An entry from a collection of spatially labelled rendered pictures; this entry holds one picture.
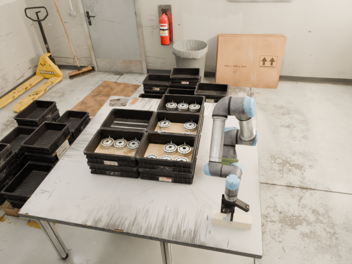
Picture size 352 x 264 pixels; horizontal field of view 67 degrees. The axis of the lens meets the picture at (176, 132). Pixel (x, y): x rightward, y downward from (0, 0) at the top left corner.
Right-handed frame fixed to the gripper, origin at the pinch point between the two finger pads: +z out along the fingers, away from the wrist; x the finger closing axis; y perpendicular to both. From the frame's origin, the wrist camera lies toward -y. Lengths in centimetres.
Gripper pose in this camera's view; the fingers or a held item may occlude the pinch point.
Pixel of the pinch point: (231, 218)
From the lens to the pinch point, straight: 175.7
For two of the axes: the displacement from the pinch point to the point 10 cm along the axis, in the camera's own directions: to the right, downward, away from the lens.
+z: 0.5, 7.9, 6.1
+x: -2.1, 6.0, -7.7
